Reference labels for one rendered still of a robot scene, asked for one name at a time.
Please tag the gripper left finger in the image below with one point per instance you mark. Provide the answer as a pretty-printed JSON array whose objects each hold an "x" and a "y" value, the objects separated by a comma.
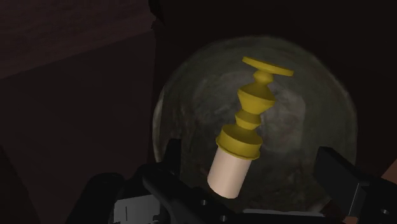
[{"x": 173, "y": 189}]

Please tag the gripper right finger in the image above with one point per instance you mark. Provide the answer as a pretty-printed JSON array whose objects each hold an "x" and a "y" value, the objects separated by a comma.
[{"x": 344, "y": 176}]

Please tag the grey mottled round bowl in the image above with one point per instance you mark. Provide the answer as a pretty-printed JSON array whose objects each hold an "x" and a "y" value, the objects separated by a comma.
[{"x": 310, "y": 124}]

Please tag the yellow candlestick with white candle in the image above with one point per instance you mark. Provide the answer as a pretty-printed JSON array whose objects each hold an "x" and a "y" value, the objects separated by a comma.
[{"x": 240, "y": 144}]

